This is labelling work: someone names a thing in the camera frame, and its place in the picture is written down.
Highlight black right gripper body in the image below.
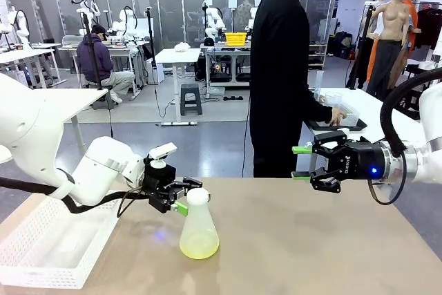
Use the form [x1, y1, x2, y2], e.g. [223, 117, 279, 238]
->
[327, 142, 392, 182]

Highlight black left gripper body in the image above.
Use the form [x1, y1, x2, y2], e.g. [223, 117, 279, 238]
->
[142, 164, 177, 211]

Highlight white perforated plastic basket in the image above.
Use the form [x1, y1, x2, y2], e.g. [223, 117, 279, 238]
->
[0, 190, 122, 290]
[335, 100, 361, 127]

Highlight translucent plastic conical flask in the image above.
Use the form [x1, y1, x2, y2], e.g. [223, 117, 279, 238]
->
[178, 200, 221, 260]

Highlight person's right forearm black sleeve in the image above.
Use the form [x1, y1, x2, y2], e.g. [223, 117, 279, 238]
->
[303, 99, 334, 124]

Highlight person's right hand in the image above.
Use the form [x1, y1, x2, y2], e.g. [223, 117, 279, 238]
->
[327, 108, 347, 126]

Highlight black plastic tray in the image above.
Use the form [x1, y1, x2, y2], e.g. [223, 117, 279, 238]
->
[307, 116, 368, 133]

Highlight white side table with tray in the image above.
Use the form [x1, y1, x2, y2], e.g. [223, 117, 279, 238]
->
[302, 87, 426, 144]

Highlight grey plastic stool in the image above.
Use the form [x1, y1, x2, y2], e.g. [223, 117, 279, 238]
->
[179, 83, 204, 117]

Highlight white shoe rack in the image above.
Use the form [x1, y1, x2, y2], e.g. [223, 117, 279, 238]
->
[308, 42, 327, 70]

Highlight person in black sweater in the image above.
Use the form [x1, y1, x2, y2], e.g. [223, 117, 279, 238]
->
[248, 0, 347, 179]

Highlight white standing desk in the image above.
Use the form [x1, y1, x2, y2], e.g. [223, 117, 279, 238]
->
[154, 47, 202, 127]

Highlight person in purple hoodie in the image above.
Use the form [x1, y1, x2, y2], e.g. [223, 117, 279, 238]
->
[76, 24, 136, 104]

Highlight bare beige mannequin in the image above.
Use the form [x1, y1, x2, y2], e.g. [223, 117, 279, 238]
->
[365, 0, 414, 99]

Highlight yellow plastic basket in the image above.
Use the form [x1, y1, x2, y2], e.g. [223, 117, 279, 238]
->
[224, 31, 249, 47]

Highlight white mannequin head bust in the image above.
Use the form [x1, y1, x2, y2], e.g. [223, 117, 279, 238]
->
[374, 0, 390, 39]

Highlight black garment on rack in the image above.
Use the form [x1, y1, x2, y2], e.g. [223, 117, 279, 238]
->
[413, 7, 442, 51]

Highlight mannequin with bucket hat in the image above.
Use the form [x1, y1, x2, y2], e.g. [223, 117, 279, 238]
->
[401, 0, 423, 51]

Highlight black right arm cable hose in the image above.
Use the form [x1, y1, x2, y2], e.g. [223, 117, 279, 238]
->
[379, 66, 442, 158]

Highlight black camera stand pole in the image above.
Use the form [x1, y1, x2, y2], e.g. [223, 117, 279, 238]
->
[81, 10, 104, 91]
[144, 6, 157, 68]
[346, 2, 376, 91]

